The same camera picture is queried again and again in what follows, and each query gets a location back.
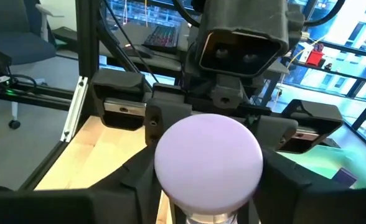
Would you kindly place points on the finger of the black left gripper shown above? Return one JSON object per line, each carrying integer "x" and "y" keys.
{"x": 276, "y": 130}
{"x": 167, "y": 109}

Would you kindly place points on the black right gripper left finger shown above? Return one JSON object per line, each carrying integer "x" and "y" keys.
{"x": 124, "y": 199}

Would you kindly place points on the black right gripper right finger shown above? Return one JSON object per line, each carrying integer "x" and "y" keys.
{"x": 295, "y": 202}

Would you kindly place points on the navy blue digital clock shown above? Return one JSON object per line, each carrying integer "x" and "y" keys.
{"x": 345, "y": 177}

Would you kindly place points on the lavender disc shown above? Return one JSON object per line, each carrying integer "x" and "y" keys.
{"x": 208, "y": 161}

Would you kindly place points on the blue office chair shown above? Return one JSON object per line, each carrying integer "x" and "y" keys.
{"x": 21, "y": 46}

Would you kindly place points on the dark grey desk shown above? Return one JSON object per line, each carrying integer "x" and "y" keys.
{"x": 167, "y": 63}

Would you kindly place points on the black backlit keyboard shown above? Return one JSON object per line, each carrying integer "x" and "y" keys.
{"x": 161, "y": 39}

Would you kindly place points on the small red object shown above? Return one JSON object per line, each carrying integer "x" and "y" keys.
{"x": 314, "y": 58}

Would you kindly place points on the large window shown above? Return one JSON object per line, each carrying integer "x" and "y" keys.
{"x": 357, "y": 37}

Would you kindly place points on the silver aluminium bracket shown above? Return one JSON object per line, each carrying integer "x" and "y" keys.
{"x": 74, "y": 109}

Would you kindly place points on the black aluminium table frame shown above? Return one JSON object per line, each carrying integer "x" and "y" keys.
{"x": 86, "y": 37}

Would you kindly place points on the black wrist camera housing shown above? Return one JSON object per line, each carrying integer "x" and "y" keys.
{"x": 248, "y": 18}

